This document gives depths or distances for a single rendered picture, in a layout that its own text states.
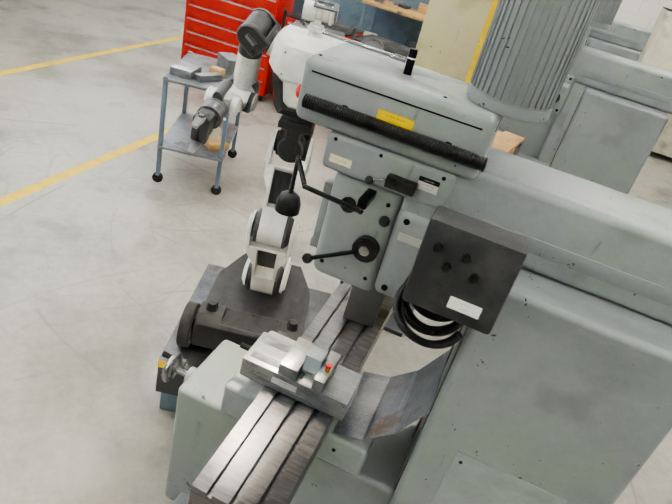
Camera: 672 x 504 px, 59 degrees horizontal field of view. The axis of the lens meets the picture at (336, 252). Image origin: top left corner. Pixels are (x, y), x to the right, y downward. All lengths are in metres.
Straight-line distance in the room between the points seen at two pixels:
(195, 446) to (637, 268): 1.54
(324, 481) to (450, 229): 1.13
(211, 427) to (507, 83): 1.45
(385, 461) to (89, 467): 1.31
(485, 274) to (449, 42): 2.15
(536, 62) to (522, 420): 0.85
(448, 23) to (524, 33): 1.89
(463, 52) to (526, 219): 1.89
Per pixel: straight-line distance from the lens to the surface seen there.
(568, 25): 1.38
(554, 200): 1.43
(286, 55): 2.19
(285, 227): 2.36
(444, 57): 3.25
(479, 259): 1.21
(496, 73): 1.39
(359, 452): 1.90
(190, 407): 2.13
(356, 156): 1.46
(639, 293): 1.52
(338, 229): 1.57
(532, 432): 1.61
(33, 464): 2.83
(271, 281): 2.60
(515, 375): 1.51
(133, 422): 2.94
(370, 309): 2.16
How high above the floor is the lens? 2.22
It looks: 31 degrees down
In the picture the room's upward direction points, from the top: 16 degrees clockwise
